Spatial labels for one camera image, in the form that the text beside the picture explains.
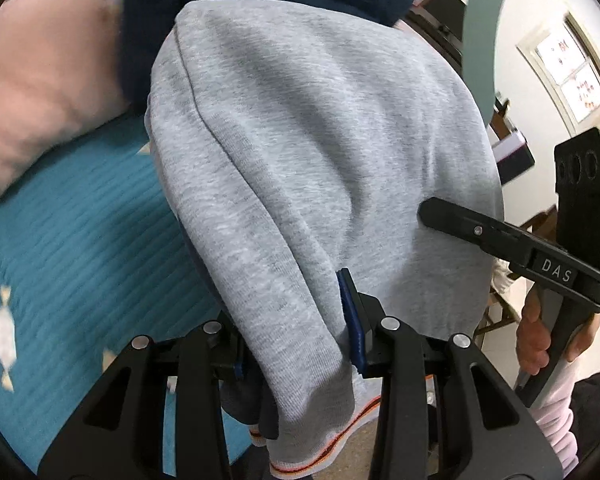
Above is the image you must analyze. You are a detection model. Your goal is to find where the person's right hand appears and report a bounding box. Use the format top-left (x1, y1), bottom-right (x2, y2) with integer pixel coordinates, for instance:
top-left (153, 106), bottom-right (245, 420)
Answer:
top-left (516, 290), bottom-right (600, 376)

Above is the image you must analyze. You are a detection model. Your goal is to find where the white-framed window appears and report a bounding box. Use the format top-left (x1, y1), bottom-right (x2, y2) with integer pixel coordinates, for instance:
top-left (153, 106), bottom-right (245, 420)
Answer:
top-left (516, 10), bottom-right (600, 124)

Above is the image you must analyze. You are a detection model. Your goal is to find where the black cabinet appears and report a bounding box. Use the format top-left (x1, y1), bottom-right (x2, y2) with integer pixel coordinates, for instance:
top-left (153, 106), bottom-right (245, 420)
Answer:
top-left (394, 0), bottom-right (467, 63)

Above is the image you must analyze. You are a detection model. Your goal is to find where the teal fish-print bedspread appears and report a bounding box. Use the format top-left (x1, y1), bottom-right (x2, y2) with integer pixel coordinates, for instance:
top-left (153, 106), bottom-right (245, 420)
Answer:
top-left (0, 111), bottom-right (262, 467)

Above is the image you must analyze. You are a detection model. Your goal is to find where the pink pillow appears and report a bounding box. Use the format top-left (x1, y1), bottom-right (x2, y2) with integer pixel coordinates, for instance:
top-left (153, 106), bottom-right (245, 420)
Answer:
top-left (0, 0), bottom-right (137, 217)

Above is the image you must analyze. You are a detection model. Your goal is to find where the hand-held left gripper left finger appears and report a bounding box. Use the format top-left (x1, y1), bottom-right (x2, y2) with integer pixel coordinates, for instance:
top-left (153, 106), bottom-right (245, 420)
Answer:
top-left (37, 320), bottom-right (255, 480)

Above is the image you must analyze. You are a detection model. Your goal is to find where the grey and navy sweatshirt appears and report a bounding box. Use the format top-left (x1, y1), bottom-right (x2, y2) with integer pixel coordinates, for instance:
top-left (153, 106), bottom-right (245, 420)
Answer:
top-left (115, 0), bottom-right (506, 480)

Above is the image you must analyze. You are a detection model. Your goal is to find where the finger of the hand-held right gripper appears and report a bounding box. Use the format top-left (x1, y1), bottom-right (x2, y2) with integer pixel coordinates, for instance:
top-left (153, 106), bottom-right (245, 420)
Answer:
top-left (417, 197), bottom-right (536, 266)

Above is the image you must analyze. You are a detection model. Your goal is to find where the grey-green ring stand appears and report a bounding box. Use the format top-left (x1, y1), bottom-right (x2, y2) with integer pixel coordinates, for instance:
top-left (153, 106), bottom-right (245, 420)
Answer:
top-left (461, 0), bottom-right (532, 127)

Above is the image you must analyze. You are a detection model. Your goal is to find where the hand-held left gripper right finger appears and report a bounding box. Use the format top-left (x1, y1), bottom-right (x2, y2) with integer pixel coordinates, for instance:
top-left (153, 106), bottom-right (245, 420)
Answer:
top-left (336, 267), bottom-right (565, 480)

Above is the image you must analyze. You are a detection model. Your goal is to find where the person's pink-sleeved right forearm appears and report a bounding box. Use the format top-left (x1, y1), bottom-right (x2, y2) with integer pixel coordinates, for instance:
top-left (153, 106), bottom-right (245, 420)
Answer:
top-left (529, 355), bottom-right (582, 480)

